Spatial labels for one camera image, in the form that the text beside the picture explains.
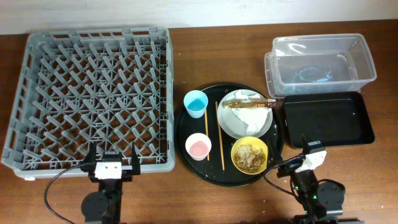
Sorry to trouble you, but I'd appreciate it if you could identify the yellow plastic bowl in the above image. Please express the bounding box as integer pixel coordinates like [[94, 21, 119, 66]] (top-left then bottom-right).
[[231, 136, 269, 175]]

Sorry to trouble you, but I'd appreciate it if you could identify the food scraps and rice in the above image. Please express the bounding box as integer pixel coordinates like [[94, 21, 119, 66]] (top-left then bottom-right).
[[233, 144, 266, 173]]

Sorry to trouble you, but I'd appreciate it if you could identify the gold snack wrapper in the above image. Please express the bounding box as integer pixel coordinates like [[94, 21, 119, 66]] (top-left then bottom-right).
[[223, 98, 276, 108]]

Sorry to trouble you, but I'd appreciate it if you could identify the wooden chopstick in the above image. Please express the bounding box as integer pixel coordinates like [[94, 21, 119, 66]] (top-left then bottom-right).
[[215, 101, 225, 171], [204, 108, 210, 161]]

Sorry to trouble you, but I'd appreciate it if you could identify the grey plastic dishwasher rack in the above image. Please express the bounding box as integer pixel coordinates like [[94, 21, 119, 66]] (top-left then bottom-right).
[[1, 27, 175, 180]]

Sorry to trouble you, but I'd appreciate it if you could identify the white napkin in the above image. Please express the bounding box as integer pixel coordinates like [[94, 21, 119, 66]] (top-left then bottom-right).
[[232, 108, 271, 136]]

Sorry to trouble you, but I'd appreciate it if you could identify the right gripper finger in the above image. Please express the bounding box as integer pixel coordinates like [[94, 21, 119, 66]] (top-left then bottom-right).
[[300, 133, 310, 152], [266, 139, 282, 167]]

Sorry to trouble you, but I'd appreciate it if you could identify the clear plastic waste bin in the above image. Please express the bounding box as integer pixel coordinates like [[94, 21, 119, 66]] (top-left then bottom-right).
[[264, 34, 377, 98]]

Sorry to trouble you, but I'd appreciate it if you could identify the round black serving tray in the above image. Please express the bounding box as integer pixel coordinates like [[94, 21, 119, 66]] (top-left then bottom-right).
[[174, 82, 285, 187]]

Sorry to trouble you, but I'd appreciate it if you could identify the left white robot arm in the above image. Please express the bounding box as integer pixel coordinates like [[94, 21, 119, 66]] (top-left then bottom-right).
[[81, 142, 141, 224]]

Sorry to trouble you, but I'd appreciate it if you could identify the blue plastic cup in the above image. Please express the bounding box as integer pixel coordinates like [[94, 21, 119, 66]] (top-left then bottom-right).
[[183, 90, 208, 118]]

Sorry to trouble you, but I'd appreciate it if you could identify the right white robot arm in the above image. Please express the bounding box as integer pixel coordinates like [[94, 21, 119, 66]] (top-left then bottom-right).
[[264, 133, 362, 224]]

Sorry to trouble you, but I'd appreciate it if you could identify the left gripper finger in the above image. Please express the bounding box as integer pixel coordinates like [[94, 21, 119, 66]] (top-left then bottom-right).
[[131, 143, 141, 175], [81, 142, 96, 170]]

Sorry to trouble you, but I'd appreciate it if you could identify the grey round plate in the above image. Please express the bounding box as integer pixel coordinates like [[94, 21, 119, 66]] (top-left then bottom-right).
[[218, 89, 273, 139]]

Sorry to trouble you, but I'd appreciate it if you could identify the pink plastic cup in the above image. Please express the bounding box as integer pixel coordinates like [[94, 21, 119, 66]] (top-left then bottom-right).
[[185, 133, 212, 161]]

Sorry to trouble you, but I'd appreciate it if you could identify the black rectangular food tray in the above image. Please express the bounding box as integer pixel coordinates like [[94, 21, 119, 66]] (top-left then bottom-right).
[[282, 91, 375, 149]]

